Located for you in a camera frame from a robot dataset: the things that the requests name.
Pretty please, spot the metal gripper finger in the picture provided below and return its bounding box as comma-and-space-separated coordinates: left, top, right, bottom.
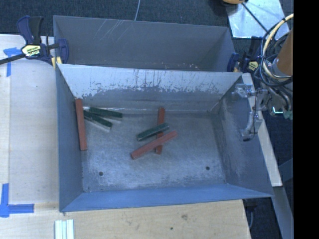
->
231, 83, 254, 99
239, 112, 263, 142

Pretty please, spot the red-brown flat block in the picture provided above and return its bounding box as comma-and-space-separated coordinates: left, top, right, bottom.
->
155, 107, 166, 155
130, 130, 178, 160
75, 98, 89, 151

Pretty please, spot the dark green flat block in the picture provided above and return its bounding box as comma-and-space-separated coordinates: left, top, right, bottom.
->
88, 106, 124, 120
83, 110, 113, 132
136, 122, 170, 142

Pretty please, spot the grey metal bin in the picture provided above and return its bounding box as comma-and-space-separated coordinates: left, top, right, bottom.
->
52, 15, 276, 213

